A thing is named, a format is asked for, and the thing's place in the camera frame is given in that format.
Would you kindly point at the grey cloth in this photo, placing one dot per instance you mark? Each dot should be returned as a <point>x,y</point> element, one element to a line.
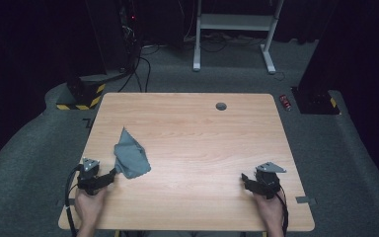
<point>131,158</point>

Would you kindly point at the black yellow striped stand base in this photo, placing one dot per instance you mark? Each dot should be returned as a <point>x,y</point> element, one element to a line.
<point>84,97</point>

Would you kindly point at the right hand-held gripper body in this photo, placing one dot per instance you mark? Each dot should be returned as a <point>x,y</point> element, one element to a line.
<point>268,184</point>

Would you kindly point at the red can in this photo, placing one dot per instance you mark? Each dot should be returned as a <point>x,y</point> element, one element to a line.
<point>285,102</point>

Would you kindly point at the person's left hand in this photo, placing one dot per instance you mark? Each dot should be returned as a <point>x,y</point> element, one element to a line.
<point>89,207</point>

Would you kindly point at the black stand base yellow corner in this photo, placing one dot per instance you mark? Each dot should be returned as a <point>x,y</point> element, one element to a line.
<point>316,102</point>

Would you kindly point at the grey tape strip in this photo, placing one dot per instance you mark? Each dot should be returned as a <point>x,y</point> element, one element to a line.
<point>306,200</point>
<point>60,202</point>

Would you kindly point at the black equipment rack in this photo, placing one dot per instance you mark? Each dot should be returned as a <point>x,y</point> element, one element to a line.
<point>129,36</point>

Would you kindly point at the person's right hand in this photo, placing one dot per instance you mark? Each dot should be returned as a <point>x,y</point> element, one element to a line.
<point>270,210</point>

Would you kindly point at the white metal desk frame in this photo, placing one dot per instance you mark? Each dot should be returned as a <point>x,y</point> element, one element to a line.
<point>233,22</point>

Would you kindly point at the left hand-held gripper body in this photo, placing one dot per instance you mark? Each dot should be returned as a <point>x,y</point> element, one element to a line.
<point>90,184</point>

